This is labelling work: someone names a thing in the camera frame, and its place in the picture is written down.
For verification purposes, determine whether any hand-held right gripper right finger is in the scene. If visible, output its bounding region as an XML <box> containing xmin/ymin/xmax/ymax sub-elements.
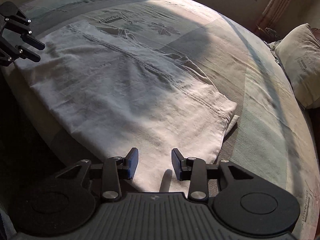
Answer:
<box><xmin>171</xmin><ymin>148</ymin><xmax>254</xmax><ymax>202</ymax></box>

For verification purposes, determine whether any wooden bedside shelf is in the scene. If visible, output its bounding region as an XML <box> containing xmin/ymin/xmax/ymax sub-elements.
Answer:
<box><xmin>255</xmin><ymin>25</ymin><xmax>269</xmax><ymax>40</ymax></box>

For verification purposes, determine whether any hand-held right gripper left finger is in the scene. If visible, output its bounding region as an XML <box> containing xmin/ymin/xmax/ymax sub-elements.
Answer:
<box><xmin>55</xmin><ymin>147</ymin><xmax>139</xmax><ymax>202</ymax></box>

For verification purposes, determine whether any white printed t-shirt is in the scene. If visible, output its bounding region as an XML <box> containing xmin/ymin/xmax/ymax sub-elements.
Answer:
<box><xmin>12</xmin><ymin>20</ymin><xmax>240</xmax><ymax>193</ymax></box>

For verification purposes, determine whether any bed with striped sheet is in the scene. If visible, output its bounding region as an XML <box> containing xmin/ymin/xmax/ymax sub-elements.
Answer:
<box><xmin>0</xmin><ymin>0</ymin><xmax>320</xmax><ymax>240</ymax></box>

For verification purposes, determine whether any beige printed pillow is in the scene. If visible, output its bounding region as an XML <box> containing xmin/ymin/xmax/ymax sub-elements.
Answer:
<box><xmin>275</xmin><ymin>23</ymin><xmax>320</xmax><ymax>109</ymax></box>

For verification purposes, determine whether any pink patterned curtain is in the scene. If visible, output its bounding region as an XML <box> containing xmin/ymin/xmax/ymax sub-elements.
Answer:
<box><xmin>254</xmin><ymin>0</ymin><xmax>298</xmax><ymax>34</ymax></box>

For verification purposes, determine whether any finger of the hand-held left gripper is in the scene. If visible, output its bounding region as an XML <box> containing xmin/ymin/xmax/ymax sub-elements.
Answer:
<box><xmin>0</xmin><ymin>35</ymin><xmax>41</xmax><ymax>63</ymax></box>
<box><xmin>0</xmin><ymin>1</ymin><xmax>46</xmax><ymax>50</ymax></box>

